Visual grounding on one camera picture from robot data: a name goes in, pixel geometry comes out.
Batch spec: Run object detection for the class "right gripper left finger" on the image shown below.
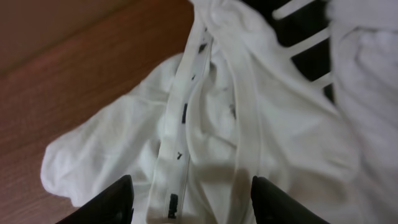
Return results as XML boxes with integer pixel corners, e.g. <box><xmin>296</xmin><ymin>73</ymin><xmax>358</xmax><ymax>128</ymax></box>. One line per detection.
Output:
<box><xmin>57</xmin><ymin>175</ymin><xmax>134</xmax><ymax>224</ymax></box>

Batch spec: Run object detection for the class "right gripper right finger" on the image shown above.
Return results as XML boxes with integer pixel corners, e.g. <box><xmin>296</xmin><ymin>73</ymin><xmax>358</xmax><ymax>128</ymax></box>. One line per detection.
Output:
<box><xmin>251</xmin><ymin>176</ymin><xmax>328</xmax><ymax>224</ymax></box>

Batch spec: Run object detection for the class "white t-shirt black print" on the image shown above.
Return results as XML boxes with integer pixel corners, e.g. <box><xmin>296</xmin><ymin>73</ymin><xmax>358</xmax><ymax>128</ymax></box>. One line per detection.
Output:
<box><xmin>40</xmin><ymin>1</ymin><xmax>397</xmax><ymax>223</ymax></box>

